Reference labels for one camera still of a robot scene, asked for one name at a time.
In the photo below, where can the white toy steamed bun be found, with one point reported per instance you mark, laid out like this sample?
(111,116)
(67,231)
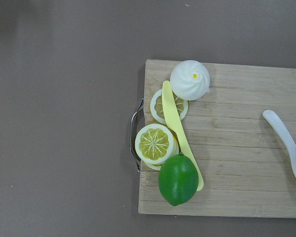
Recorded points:
(190,80)

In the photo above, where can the lower lemon slice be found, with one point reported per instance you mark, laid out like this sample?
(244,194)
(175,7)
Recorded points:
(154,144)

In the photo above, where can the wooden cutting board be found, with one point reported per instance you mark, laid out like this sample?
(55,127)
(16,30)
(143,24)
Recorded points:
(244,164)

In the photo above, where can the green toy lime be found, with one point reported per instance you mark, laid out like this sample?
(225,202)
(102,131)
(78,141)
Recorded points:
(178,179)

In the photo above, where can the lemon slice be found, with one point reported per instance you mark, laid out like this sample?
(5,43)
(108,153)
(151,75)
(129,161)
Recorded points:
(156,108)
(154,144)

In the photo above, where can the white ceramic spoon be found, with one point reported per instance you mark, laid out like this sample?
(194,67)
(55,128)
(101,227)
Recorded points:
(279,127)

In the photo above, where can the upper lemon slice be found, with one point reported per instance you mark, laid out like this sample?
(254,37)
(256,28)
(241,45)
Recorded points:
(156,108)

